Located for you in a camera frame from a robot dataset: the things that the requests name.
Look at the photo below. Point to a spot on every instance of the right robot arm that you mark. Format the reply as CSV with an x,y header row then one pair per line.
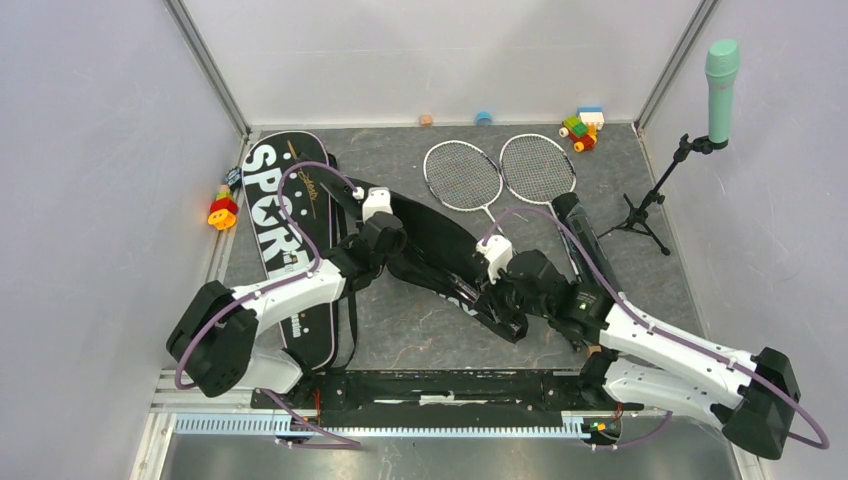
x,y
649,362

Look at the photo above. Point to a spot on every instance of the black white shaft racket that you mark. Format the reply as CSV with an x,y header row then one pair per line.
x,y
536,169

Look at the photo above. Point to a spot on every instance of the black crossway racket bag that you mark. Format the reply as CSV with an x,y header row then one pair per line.
x,y
439,256

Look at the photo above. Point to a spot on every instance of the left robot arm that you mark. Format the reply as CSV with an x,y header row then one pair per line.
x,y
214,340

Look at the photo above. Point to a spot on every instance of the blue cylinder block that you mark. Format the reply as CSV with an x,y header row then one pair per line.
x,y
483,118

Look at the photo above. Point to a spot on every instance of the black shuttlecock tube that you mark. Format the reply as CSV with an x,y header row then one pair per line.
x,y
569,211

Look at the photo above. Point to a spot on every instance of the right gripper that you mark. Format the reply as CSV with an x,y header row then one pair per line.
x,y
487,301

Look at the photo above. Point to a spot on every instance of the white frame racket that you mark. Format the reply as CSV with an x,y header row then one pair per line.
x,y
462,177

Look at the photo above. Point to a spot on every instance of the black sport racket bag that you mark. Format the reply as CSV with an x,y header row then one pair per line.
x,y
276,196

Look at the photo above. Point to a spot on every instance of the red yellow toy blocks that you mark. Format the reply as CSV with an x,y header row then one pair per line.
x,y
224,210

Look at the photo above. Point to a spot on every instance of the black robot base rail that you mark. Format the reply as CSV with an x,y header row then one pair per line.
x,y
450,398

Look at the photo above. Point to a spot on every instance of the black microphone tripod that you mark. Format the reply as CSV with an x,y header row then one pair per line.
x,y
636,220

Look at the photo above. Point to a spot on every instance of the green blue blocks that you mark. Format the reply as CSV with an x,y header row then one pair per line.
x,y
583,128

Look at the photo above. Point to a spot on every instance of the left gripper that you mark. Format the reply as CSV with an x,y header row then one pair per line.
x,y
396,250

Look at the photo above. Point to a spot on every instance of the green microphone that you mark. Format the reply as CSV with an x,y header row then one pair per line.
x,y
721,70

